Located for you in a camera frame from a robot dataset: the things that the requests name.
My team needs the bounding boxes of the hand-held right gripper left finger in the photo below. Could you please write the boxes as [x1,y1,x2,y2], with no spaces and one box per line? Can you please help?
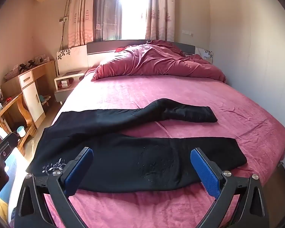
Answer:
[13,147,94,228]

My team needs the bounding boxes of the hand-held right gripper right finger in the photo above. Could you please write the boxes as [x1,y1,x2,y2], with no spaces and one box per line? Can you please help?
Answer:
[190,147,273,228]

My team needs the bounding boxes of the black pants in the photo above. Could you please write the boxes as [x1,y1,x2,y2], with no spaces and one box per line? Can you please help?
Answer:
[26,98,248,193]

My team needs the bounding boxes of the light blue cloth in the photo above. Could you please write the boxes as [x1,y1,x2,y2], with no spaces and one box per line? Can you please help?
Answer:
[0,155,29,221]

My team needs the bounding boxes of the low wooden table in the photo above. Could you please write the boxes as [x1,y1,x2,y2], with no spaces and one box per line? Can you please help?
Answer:
[0,92,36,153]

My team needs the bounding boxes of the white nightstand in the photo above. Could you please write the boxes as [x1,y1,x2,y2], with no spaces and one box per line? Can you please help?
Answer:
[54,70,89,105]

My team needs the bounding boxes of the wooden desk with white cabinet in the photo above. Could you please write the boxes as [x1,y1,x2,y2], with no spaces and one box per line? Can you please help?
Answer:
[1,60,58,129]

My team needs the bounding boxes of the bed with pink sheet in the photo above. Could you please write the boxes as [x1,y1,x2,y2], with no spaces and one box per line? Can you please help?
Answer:
[44,72,285,228]

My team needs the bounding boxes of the red duvet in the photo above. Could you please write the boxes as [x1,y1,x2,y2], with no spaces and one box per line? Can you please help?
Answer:
[91,40,226,83]

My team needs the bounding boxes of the patterned pink curtain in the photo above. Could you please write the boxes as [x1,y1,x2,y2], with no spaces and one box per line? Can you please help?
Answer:
[70,0,123,48]
[145,0,179,45]

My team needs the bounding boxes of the black wall cable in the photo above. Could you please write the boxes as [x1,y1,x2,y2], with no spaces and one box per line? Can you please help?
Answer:
[59,0,73,51]

